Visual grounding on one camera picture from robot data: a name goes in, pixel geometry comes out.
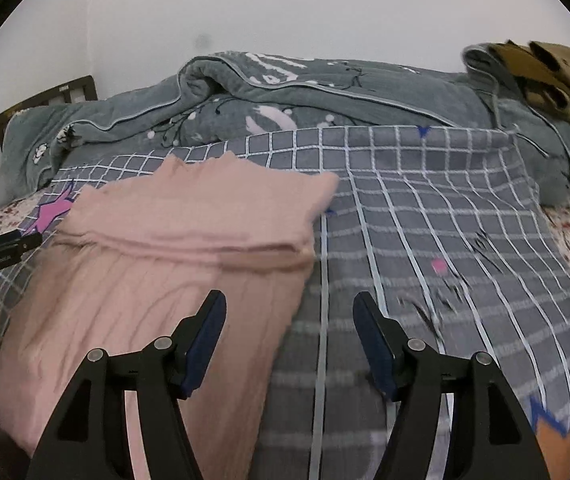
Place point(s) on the pink knitted sweater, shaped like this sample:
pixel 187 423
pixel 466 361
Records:
pixel 134 257

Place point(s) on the grey-green fleece blanket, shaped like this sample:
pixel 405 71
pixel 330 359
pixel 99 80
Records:
pixel 227 95

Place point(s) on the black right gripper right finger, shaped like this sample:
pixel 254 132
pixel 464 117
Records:
pixel 490 438

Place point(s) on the brown camouflage garment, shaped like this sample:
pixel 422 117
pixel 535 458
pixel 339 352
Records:
pixel 542 72

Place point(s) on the grey checked bed sheet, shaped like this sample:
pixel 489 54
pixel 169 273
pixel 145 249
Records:
pixel 443 228

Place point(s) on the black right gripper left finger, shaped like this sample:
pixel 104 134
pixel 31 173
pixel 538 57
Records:
pixel 87 434

